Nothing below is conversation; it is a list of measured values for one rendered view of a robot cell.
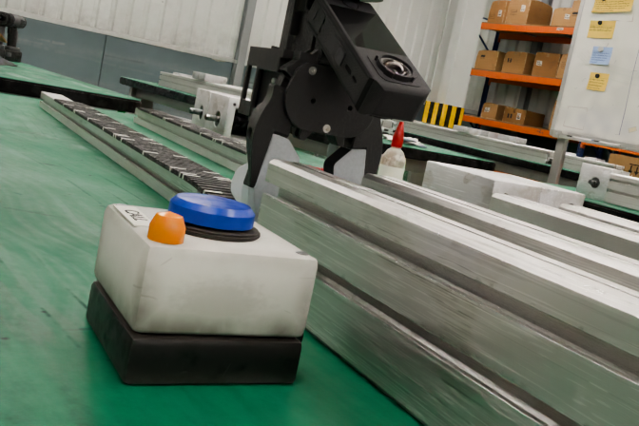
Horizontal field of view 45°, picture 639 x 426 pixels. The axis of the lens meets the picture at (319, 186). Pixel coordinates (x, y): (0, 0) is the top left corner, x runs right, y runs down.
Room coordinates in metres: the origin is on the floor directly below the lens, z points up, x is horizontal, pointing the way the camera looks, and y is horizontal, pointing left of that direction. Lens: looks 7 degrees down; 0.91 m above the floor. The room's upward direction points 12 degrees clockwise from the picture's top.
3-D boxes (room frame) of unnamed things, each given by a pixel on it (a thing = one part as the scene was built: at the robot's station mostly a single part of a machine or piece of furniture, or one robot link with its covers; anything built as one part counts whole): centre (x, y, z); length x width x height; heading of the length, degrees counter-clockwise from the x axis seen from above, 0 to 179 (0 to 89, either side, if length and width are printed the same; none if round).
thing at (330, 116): (0.57, 0.02, 0.94); 0.09 x 0.08 x 0.12; 29
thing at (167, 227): (0.31, 0.06, 0.85); 0.02 x 0.02 x 0.01
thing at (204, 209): (0.35, 0.05, 0.84); 0.04 x 0.04 x 0.02
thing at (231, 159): (1.21, 0.16, 0.79); 0.96 x 0.04 x 0.03; 29
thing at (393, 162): (1.15, -0.10, 0.84); 0.04 x 0.04 x 0.12
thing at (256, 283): (0.36, 0.04, 0.81); 0.10 x 0.08 x 0.06; 119
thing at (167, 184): (1.12, 0.32, 0.79); 0.96 x 0.04 x 0.03; 29
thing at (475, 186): (0.65, -0.14, 0.83); 0.12 x 0.09 x 0.10; 119
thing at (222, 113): (1.53, 0.20, 0.83); 0.11 x 0.10 x 0.10; 120
